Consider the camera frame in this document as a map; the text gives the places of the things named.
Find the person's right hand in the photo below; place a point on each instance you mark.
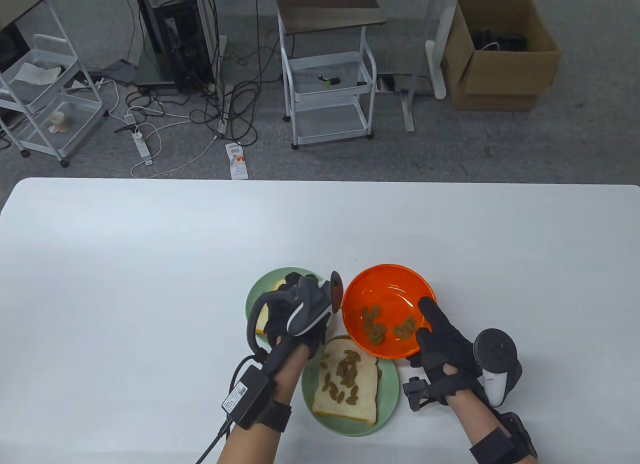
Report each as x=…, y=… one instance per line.
x=447, y=349

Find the white power strip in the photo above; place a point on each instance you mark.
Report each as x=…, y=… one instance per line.
x=142, y=149

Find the white cart with mesh trays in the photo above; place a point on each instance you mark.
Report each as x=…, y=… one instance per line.
x=75, y=119

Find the small black green tool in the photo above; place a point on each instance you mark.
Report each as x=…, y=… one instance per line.
x=332, y=80

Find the toast slice with orange crust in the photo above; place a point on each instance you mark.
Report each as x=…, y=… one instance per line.
x=261, y=326

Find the brown cardboard box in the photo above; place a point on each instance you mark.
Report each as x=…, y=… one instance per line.
x=505, y=79

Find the black labelled wrist box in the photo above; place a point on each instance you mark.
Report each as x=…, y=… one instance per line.
x=247, y=396

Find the person's right forearm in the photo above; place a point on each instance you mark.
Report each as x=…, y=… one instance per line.
x=475, y=424

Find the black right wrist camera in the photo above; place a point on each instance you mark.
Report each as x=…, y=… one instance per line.
x=415, y=394

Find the small beige cup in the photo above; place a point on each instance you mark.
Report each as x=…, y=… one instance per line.
x=59, y=123

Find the white cart with dark top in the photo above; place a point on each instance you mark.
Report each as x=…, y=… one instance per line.
x=327, y=9

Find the black equipment stand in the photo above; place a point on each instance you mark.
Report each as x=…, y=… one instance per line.
x=175, y=39

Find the person's left forearm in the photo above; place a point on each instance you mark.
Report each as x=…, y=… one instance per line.
x=250, y=444

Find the crumpled white paper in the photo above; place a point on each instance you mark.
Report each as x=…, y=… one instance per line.
x=35, y=74

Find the grey metal floor rail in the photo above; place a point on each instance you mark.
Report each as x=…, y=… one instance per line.
x=407, y=111
x=223, y=84

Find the white desk leg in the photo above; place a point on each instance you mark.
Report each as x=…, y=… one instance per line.
x=435, y=69

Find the green round plate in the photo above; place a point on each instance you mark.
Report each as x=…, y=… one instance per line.
x=390, y=399
x=260, y=289

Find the person's left hand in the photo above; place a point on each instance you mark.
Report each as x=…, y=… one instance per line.
x=277, y=314

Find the white paper packet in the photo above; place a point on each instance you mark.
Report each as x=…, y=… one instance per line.
x=237, y=164

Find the toast slice with pale crust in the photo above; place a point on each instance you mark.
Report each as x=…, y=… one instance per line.
x=370, y=394

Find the orange plastic bowl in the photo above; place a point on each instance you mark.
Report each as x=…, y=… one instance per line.
x=385, y=286

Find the grey hand controller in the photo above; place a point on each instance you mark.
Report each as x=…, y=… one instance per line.
x=495, y=349
x=307, y=314

